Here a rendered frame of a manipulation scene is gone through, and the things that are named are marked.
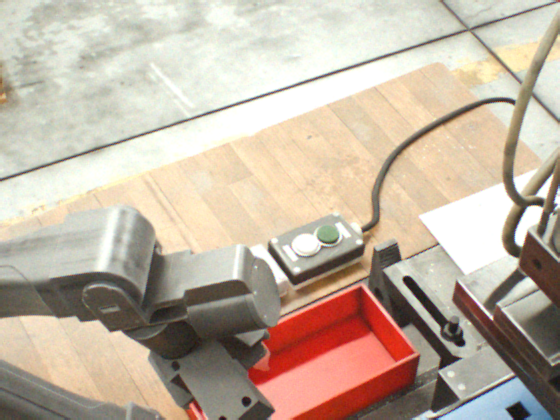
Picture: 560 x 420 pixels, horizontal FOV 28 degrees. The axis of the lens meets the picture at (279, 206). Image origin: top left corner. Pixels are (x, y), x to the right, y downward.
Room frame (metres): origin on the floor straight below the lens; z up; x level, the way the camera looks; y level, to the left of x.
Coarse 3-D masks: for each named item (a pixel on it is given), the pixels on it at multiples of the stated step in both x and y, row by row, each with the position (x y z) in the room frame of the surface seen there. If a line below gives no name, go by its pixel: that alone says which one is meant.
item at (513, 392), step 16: (512, 384) 0.67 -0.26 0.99; (480, 400) 0.65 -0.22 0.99; (496, 400) 0.65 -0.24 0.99; (512, 400) 0.65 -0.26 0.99; (528, 400) 0.65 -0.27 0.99; (448, 416) 0.63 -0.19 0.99; (464, 416) 0.63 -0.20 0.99; (480, 416) 0.63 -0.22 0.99; (496, 416) 0.63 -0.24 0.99; (544, 416) 0.63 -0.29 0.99
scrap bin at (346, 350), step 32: (352, 288) 0.82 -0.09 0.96; (288, 320) 0.77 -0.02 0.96; (320, 320) 0.79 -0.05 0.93; (352, 320) 0.81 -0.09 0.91; (384, 320) 0.78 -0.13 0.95; (288, 352) 0.76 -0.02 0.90; (320, 352) 0.76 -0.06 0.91; (352, 352) 0.76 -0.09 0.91; (384, 352) 0.77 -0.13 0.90; (416, 352) 0.73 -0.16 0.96; (256, 384) 0.71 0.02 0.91; (288, 384) 0.72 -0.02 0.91; (320, 384) 0.72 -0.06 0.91; (352, 384) 0.72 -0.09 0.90; (384, 384) 0.70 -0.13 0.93; (192, 416) 0.66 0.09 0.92; (288, 416) 0.67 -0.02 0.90; (320, 416) 0.66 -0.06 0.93
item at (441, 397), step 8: (440, 384) 0.68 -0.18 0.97; (440, 392) 0.68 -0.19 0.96; (448, 392) 0.67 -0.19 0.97; (432, 400) 0.69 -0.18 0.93; (440, 400) 0.68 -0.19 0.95; (448, 400) 0.67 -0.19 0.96; (432, 408) 0.68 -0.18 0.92; (440, 408) 0.67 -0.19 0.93; (512, 408) 0.65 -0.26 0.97; (520, 408) 0.65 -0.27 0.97; (512, 416) 0.67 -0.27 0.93; (520, 416) 0.65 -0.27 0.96
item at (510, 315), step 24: (504, 264) 0.71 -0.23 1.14; (456, 288) 0.69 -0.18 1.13; (480, 288) 0.68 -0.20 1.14; (504, 288) 0.68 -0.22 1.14; (528, 288) 0.65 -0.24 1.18; (480, 312) 0.66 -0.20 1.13; (504, 312) 0.62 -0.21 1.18; (528, 312) 0.62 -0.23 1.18; (552, 312) 0.62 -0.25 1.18; (504, 336) 0.63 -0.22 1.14; (528, 336) 0.60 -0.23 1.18; (552, 336) 0.60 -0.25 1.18; (504, 360) 0.62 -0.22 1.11; (528, 360) 0.59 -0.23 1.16; (552, 360) 0.57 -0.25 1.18; (528, 384) 0.59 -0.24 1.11; (552, 384) 0.57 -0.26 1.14; (552, 408) 0.56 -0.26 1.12
